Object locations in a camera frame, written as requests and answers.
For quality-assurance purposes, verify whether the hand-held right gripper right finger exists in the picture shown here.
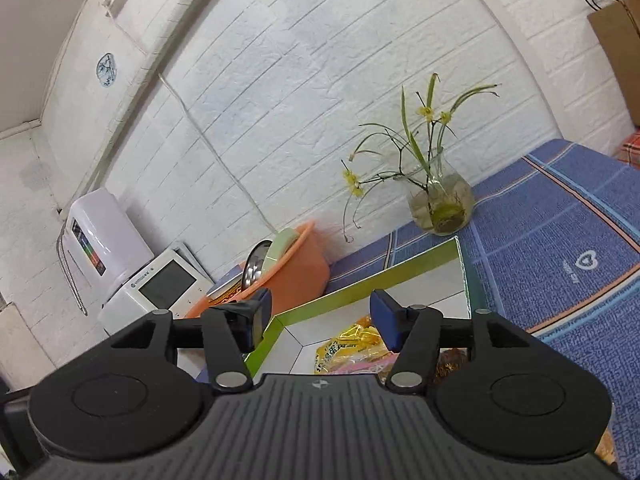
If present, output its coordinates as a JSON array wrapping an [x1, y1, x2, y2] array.
[[369, 288, 543, 393]]

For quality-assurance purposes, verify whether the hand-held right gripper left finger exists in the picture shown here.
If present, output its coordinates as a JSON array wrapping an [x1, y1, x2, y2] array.
[[110, 287, 273, 393]]

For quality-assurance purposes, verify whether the yellow twist snack packet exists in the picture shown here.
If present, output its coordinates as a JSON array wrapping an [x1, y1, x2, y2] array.
[[314, 316, 401, 376]]

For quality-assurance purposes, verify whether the pink snack packet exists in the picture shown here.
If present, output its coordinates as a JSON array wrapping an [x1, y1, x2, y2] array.
[[335, 357, 398, 376]]

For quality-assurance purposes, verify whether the green cardboard box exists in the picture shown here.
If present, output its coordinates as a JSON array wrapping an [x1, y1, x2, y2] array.
[[244, 237, 473, 378]]

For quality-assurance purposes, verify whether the clear brown snack packet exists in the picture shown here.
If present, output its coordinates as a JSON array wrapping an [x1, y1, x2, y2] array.
[[432, 347, 473, 383]]

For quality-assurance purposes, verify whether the metal bowl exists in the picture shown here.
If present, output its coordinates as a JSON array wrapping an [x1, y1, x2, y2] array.
[[240, 241, 273, 293]]

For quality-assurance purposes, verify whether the orange plastic basin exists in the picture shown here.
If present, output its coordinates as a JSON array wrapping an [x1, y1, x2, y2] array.
[[185, 220, 331, 321]]

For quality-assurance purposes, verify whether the pale green plate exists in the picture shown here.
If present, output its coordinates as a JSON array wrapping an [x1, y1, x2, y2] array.
[[260, 228, 301, 287]]

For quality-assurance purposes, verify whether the white appliance with screen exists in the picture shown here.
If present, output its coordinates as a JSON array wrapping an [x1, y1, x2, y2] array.
[[97, 242, 216, 336]]

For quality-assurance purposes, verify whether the glass vase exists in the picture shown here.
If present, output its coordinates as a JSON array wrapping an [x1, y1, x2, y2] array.
[[407, 147, 476, 236]]

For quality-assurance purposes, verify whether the blue checked tablecloth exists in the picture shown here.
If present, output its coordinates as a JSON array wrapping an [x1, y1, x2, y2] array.
[[197, 139, 640, 466]]

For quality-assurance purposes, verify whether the white water purifier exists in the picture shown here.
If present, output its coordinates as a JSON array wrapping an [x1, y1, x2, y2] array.
[[59, 187, 153, 316]]

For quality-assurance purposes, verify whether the yellow flowering plant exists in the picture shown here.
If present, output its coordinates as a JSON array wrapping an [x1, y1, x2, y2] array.
[[340, 72, 502, 242]]

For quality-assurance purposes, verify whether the orange plaid blanket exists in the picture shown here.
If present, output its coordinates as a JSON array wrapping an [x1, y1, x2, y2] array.
[[617, 127, 640, 168]]

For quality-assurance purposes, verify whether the brown paper bag with plant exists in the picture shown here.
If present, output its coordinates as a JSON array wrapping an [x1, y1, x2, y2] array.
[[587, 0, 640, 128]]

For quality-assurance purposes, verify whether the white wall pipe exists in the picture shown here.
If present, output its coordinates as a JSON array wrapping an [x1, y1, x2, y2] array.
[[159, 72, 273, 233]]

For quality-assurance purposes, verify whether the metal purifier hose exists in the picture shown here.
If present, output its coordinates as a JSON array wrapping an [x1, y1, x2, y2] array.
[[56, 232, 89, 317]]

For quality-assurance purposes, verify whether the round wall sticker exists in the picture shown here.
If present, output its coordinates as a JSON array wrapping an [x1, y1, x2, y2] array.
[[96, 52, 117, 87]]

